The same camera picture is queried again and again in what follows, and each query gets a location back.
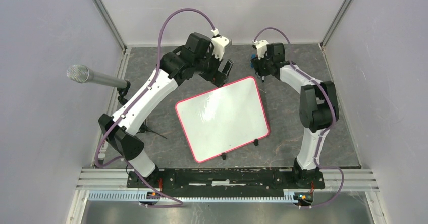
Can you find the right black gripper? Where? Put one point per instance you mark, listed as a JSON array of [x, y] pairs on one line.
[[257, 63]]

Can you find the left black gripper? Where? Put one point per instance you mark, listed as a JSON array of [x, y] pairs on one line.
[[216, 77]]

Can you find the pink framed whiteboard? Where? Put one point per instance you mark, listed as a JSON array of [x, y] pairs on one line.
[[222, 120]]

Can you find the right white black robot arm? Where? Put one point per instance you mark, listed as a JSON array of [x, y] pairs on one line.
[[318, 107]]

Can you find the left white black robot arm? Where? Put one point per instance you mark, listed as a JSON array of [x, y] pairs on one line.
[[201, 56]]

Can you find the black microphone stand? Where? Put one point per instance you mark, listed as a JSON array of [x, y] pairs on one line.
[[142, 104]]

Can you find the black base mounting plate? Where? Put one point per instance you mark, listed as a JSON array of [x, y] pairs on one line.
[[232, 182]]

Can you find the grey microphone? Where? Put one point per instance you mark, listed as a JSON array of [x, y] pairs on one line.
[[83, 74]]

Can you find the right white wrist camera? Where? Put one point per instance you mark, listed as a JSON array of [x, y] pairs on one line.
[[261, 48]]

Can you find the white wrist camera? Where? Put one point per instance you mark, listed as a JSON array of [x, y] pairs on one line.
[[220, 43], [261, 48]]

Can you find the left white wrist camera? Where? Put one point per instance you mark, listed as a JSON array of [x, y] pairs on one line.
[[220, 43]]

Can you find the blue toothed cable rail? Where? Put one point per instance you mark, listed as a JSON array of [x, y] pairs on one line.
[[144, 196]]

